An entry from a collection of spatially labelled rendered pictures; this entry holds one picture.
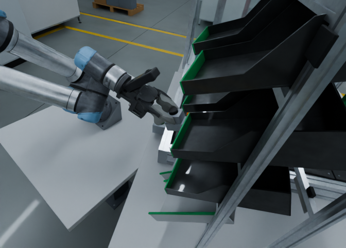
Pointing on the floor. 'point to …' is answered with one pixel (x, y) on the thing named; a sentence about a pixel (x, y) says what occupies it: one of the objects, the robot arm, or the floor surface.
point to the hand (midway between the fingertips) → (176, 115)
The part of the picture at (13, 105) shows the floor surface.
